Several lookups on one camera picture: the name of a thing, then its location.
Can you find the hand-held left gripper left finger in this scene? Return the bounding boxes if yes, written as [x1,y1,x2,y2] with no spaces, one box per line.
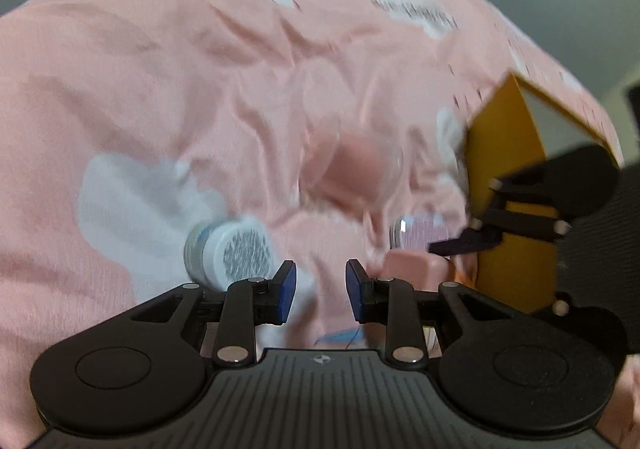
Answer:
[117,259,299,369]

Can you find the pink printed blanket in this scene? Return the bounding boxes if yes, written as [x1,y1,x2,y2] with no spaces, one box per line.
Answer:
[0,0,640,449]

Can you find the pink bottle orange cap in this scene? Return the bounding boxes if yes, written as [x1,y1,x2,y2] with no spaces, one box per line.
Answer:
[382,249,457,291]

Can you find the orange cardboard box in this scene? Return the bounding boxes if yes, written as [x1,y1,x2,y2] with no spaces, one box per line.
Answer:
[462,72,626,315]

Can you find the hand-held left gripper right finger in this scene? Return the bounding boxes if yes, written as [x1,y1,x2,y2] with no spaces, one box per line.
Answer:
[346,258,531,371]

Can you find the white round jar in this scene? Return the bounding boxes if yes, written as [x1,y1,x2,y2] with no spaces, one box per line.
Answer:
[184,216,274,291]

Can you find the pink makeup sponge clear case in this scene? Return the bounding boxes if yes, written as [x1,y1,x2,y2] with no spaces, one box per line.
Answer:
[300,129,404,218]

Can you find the small pink rectangular tin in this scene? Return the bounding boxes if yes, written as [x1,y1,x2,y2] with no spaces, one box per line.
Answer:
[389,213,449,253]

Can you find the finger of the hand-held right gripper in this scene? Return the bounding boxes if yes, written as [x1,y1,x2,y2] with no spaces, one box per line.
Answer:
[429,162,572,256]

